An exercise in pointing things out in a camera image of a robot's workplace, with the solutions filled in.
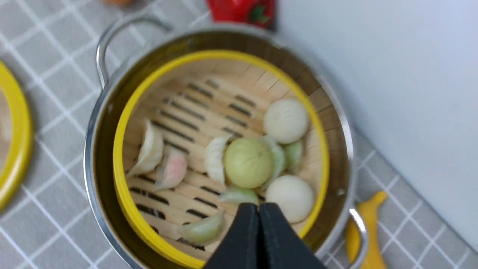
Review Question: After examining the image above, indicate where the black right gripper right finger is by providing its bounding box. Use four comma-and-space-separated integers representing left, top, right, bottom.
258, 203, 326, 269

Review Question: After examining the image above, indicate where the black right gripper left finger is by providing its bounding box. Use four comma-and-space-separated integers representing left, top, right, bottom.
204, 203, 259, 269

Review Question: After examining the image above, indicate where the yellow bamboo steamer basket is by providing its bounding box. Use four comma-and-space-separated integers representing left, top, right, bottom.
113, 50, 330, 269

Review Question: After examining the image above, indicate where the yellow woven bamboo steamer lid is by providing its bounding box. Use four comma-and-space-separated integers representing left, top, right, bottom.
0, 62, 35, 211

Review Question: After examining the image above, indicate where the stainless steel pot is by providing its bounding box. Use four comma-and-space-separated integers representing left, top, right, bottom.
84, 14, 357, 269

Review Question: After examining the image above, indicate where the pale green dumpling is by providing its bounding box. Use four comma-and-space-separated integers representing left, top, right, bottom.
178, 210, 225, 246

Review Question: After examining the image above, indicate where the white round bun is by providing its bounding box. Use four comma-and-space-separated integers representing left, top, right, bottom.
265, 175, 315, 223
263, 98, 310, 144

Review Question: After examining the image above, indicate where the small green dumpling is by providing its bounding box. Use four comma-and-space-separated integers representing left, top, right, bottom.
217, 185, 260, 205

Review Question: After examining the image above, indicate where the green round bun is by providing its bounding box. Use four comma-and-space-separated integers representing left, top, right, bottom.
224, 137, 274, 189

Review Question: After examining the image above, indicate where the yellow banana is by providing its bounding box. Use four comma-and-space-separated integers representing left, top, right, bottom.
345, 191, 387, 269

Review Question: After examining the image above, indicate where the green edge dumpling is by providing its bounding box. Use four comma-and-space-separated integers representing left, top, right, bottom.
282, 139, 304, 174

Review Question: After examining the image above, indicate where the white crescent dumpling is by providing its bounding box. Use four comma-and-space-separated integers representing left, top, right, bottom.
204, 135, 232, 186

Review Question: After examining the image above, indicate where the pink dumpling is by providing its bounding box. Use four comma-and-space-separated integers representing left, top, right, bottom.
153, 148, 188, 192

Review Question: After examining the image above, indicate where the red bell pepper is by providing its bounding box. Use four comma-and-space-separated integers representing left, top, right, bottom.
206, 0, 275, 29

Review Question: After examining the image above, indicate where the grey checked tablecloth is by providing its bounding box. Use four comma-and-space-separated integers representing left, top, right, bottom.
0, 0, 477, 269

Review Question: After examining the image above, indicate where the brown potato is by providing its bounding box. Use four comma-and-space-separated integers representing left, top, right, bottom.
103, 0, 132, 7

